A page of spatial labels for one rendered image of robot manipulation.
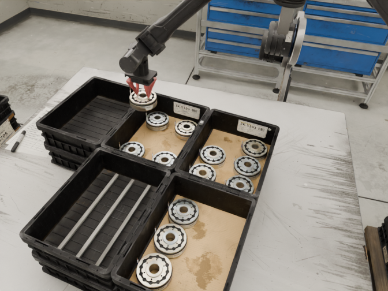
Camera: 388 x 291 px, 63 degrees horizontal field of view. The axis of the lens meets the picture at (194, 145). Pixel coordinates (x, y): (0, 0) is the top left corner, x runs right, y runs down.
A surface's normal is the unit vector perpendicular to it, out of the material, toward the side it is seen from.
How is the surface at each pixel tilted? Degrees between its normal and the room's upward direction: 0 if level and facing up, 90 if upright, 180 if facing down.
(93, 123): 0
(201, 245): 0
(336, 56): 90
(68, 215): 0
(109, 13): 90
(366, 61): 90
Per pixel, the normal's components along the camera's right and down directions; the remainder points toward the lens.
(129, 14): -0.25, 0.66
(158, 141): 0.04, -0.73
